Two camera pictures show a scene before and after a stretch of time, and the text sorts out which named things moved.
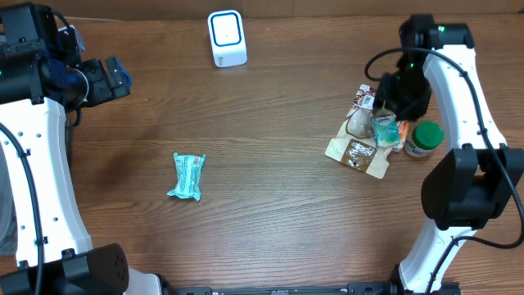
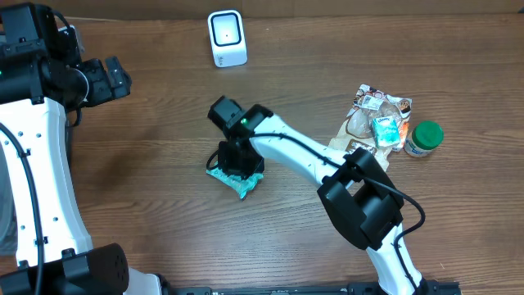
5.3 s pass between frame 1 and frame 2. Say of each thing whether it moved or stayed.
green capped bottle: stayed
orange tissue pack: stayed
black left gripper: stayed
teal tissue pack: stayed
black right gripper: moved
